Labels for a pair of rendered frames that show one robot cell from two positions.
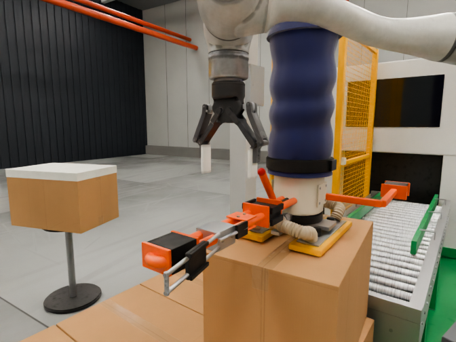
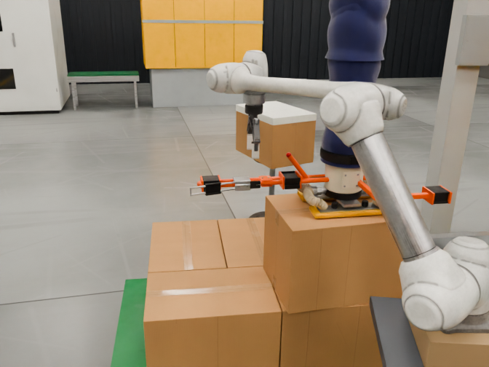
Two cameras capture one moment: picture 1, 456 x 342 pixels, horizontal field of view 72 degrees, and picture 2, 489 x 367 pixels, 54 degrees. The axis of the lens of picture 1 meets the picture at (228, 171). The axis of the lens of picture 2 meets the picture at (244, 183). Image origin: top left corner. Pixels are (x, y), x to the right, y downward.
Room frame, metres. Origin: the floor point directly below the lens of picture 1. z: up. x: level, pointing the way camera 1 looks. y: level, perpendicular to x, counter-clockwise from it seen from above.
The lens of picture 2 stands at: (-0.69, -1.33, 1.79)
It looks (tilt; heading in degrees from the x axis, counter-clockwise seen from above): 20 degrees down; 44
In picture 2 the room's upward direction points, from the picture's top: 1 degrees clockwise
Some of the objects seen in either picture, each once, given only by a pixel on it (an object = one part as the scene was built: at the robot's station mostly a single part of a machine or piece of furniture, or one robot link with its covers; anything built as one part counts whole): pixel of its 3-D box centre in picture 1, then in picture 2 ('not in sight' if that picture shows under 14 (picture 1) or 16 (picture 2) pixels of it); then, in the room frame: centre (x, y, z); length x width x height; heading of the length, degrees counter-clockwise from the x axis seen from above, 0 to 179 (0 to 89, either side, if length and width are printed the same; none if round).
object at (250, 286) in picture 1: (297, 288); (336, 245); (1.05, -0.25, 0.74); 0.60 x 0.40 x 0.40; 148
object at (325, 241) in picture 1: (324, 229); (349, 207); (1.01, -0.32, 0.97); 0.34 x 0.10 x 0.05; 144
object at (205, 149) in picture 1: (205, 159); (250, 141); (0.77, 0.05, 1.24); 0.03 x 0.01 x 0.07; 143
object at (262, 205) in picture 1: (262, 211); (289, 180); (0.86, -0.10, 1.08); 0.10 x 0.08 x 0.06; 54
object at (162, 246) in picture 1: (171, 251); (210, 183); (0.58, 0.11, 1.08); 0.08 x 0.07 x 0.05; 144
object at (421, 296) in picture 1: (437, 244); not in sight; (2.08, -1.45, 0.50); 2.31 x 0.05 x 0.19; 143
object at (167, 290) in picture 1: (214, 249); (225, 188); (0.59, 0.03, 1.08); 0.31 x 0.03 x 0.05; 157
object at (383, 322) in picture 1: (331, 309); not in sight; (1.35, -0.48, 0.48); 0.70 x 0.03 x 0.15; 53
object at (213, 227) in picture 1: (216, 235); (241, 183); (0.69, 0.03, 1.07); 0.07 x 0.07 x 0.04; 54
